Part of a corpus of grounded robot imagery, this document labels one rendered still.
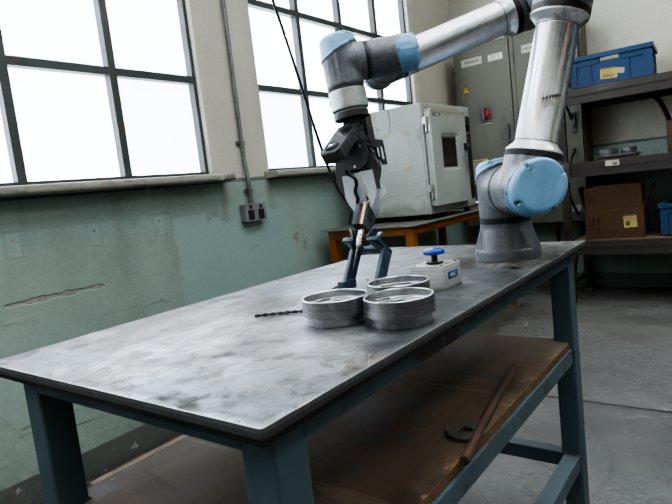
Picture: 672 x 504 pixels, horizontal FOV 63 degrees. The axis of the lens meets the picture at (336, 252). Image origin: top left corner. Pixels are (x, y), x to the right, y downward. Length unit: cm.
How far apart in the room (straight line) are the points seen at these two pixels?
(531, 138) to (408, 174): 202
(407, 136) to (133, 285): 167
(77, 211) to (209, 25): 117
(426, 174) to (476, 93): 185
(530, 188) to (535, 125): 13
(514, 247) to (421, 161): 189
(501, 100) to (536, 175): 364
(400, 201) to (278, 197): 70
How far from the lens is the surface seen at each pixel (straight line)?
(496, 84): 482
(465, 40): 133
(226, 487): 98
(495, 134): 479
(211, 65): 292
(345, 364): 66
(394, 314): 77
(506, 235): 130
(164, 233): 257
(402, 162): 320
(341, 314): 82
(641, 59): 432
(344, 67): 113
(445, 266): 102
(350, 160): 111
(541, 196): 117
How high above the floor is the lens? 100
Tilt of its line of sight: 6 degrees down
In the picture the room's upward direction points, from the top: 7 degrees counter-clockwise
